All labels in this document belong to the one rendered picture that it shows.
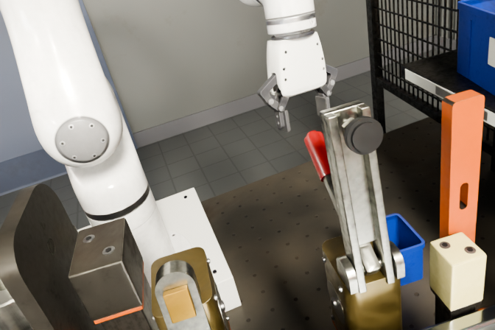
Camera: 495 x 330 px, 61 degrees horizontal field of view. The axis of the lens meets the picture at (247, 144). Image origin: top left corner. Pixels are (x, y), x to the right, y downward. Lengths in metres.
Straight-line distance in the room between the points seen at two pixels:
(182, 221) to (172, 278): 0.60
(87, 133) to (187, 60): 2.60
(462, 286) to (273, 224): 0.67
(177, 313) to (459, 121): 0.29
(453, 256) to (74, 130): 0.48
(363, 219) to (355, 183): 0.04
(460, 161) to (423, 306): 0.49
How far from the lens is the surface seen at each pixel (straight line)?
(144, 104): 3.22
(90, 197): 0.74
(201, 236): 0.94
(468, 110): 0.40
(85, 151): 0.63
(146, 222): 0.79
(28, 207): 0.41
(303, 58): 0.74
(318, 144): 0.45
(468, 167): 0.43
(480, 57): 0.82
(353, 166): 0.37
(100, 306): 0.45
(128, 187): 0.73
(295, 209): 1.09
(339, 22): 3.59
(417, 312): 0.86
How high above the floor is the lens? 1.37
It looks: 28 degrees down
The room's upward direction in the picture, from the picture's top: 13 degrees counter-clockwise
